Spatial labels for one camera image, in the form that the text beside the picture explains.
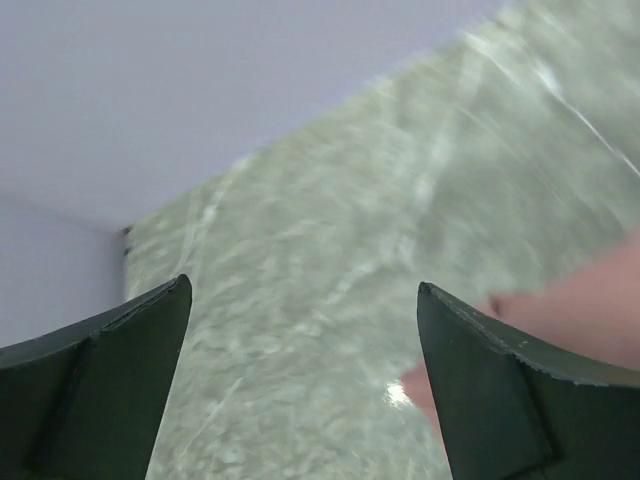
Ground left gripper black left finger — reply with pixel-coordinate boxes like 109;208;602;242
1;274;192;479

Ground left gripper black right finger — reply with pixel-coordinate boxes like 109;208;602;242
417;283;639;480

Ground pink t-shirt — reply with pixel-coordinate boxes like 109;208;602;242
399;242;640;436

